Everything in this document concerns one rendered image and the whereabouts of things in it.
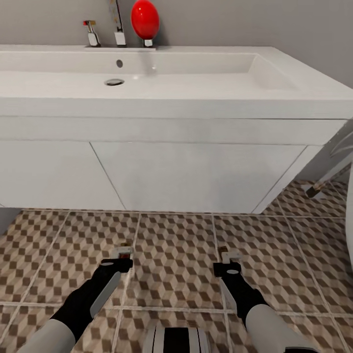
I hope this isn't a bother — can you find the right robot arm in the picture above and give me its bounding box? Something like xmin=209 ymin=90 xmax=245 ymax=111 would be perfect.
xmin=213 ymin=252 xmax=322 ymax=353

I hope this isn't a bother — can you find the robot trunk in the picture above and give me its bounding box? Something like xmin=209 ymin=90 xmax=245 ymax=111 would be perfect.
xmin=142 ymin=327 xmax=211 ymax=353

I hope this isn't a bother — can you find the mousetrap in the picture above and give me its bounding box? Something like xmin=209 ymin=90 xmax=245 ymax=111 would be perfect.
xmin=217 ymin=246 xmax=233 ymax=262
xmin=119 ymin=242 xmax=132 ymax=258

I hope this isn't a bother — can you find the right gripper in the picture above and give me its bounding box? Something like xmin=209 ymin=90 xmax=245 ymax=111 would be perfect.
xmin=213 ymin=262 xmax=240 ymax=277

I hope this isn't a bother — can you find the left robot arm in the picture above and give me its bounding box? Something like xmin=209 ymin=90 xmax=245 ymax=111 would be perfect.
xmin=15 ymin=247 xmax=135 ymax=353

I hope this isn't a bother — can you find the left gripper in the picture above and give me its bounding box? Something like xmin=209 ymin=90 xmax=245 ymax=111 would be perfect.
xmin=101 ymin=258 xmax=133 ymax=273

